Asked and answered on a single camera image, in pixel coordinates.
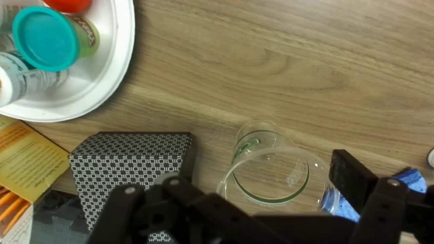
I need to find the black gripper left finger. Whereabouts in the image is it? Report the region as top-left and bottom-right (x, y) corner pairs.
(86, 147), (214, 244)

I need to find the white bottle green label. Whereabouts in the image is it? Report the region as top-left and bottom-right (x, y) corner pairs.
(0, 51), (70, 108)

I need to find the red toy strawberry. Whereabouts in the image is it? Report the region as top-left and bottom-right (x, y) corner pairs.
(42, 0), (93, 14)

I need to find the yellow cardboard box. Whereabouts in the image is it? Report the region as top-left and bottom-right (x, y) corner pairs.
(0, 115), (71, 244)

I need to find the white paper plate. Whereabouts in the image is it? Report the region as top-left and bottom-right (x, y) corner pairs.
(0, 0), (137, 124)

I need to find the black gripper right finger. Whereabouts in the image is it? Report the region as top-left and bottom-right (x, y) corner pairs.
(328, 149), (434, 244)

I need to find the teal lid dough tub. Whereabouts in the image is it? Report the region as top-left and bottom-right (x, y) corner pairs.
(10, 4), (100, 73)

